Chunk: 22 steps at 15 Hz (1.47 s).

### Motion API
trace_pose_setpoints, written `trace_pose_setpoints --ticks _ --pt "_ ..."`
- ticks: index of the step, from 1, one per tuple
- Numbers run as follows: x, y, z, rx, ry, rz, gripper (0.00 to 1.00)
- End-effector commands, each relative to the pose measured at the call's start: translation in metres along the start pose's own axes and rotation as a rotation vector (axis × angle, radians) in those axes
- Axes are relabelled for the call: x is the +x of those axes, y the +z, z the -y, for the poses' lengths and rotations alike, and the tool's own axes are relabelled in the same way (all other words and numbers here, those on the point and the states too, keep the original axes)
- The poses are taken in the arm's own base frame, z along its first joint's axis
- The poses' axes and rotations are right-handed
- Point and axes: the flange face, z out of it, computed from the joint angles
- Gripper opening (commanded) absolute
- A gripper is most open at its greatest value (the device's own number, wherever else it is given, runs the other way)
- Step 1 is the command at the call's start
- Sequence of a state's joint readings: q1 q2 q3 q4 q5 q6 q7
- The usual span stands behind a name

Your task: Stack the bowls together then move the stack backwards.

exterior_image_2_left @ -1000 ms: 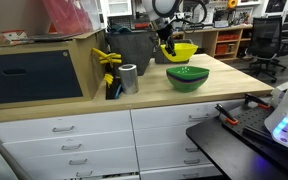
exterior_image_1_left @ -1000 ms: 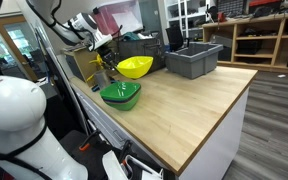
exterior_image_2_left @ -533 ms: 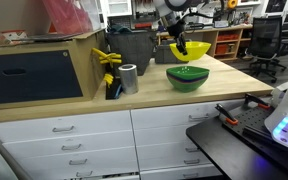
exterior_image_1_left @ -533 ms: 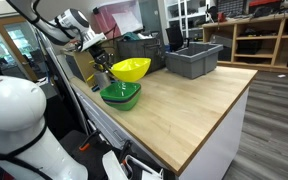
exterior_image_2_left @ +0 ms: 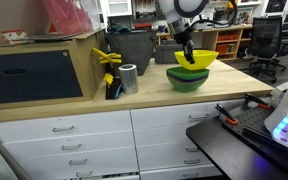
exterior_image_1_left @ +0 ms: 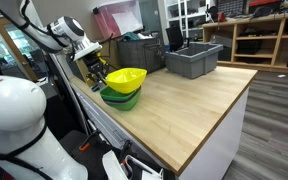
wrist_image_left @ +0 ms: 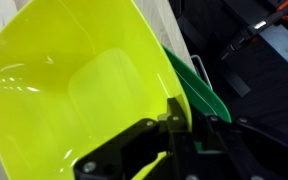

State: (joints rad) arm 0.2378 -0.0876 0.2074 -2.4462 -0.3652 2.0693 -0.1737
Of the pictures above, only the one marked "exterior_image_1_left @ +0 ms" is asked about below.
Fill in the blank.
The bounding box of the grey plastic bin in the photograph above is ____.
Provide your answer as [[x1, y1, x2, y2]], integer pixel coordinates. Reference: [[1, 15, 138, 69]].
[[164, 42, 225, 80]]

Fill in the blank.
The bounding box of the black office chair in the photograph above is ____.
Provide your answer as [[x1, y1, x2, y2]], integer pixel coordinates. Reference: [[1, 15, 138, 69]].
[[165, 25, 190, 53]]

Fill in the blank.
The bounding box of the black side table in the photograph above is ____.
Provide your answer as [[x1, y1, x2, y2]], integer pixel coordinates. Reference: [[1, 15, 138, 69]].
[[47, 128, 172, 180]]

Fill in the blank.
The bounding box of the black orange clamp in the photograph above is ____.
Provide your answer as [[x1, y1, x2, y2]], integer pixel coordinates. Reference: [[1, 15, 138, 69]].
[[78, 129, 102, 152], [118, 139, 134, 165]]

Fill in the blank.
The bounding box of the wooden shelf unit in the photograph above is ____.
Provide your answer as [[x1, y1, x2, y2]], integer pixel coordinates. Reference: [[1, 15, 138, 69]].
[[202, 10, 288, 76]]

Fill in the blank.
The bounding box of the dark grey fabric bin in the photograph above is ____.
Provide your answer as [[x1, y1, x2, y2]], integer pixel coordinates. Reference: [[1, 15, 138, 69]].
[[117, 31, 167, 75]]

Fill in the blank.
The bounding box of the yellow plastic bowl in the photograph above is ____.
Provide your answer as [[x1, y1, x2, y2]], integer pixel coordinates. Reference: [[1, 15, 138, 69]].
[[104, 67, 148, 95]]

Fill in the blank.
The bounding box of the green plastic bowl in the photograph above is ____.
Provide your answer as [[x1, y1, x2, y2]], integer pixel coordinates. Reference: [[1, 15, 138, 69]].
[[99, 85, 143, 103], [105, 94, 142, 112]]

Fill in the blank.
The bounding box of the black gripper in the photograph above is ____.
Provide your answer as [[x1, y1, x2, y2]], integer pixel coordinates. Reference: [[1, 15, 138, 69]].
[[81, 52, 111, 91]]

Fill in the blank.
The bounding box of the white plastic part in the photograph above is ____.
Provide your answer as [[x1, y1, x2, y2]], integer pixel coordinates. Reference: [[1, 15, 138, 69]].
[[101, 149, 165, 180]]

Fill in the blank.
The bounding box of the red translucent storage container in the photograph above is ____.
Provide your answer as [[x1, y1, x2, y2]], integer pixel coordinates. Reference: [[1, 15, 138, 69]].
[[92, 0, 145, 40]]

